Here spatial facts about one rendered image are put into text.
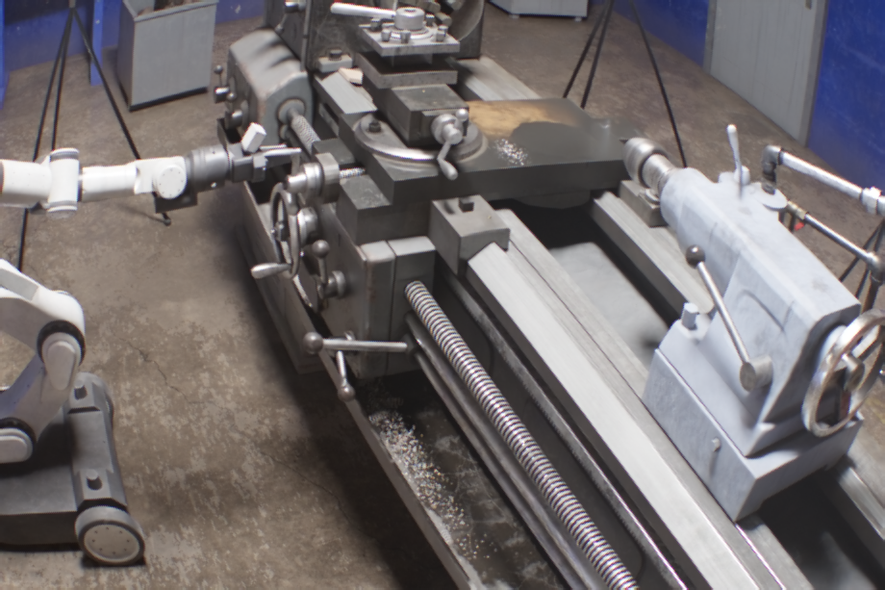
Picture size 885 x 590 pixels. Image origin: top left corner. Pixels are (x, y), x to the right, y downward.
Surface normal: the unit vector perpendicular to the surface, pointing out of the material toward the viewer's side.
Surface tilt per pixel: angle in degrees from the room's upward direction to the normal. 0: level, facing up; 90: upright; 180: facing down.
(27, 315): 90
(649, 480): 36
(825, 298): 0
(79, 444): 0
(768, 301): 82
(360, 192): 0
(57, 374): 90
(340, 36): 90
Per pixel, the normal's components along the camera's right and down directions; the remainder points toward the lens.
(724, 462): -0.92, 0.16
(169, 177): 0.40, 0.28
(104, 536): 0.35, 0.54
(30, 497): 0.07, -0.83
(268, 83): -0.42, -0.62
